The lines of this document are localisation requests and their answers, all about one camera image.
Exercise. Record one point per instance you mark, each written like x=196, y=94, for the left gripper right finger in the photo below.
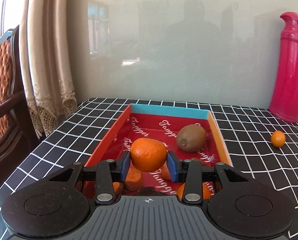
x=239, y=206

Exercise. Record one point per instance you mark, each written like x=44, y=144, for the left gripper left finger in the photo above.
x=61, y=202

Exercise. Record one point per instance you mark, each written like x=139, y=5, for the dark water chestnut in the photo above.
x=149, y=191
x=199, y=160

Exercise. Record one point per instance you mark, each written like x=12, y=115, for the orange carrot chunk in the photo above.
x=134, y=180

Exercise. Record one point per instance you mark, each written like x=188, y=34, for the brown kiwi fruit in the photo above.
x=191, y=138

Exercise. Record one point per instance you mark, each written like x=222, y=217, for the small mandarin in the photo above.
x=278, y=139
x=148, y=155

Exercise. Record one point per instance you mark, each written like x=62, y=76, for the large orange mandarin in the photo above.
x=203, y=191

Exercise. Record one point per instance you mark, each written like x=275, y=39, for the small carrot piece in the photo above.
x=164, y=172

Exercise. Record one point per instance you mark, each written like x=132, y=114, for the black white grid tablecloth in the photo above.
x=246, y=130

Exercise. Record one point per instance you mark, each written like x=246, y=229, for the wooden sofa with cushions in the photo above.
x=17, y=134

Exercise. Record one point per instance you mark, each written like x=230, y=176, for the colourful cardboard box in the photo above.
x=161, y=123

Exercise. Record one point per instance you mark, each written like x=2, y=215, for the pink thermos flask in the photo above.
x=284, y=102

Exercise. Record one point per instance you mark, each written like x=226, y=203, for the beige lace curtain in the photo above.
x=45, y=65

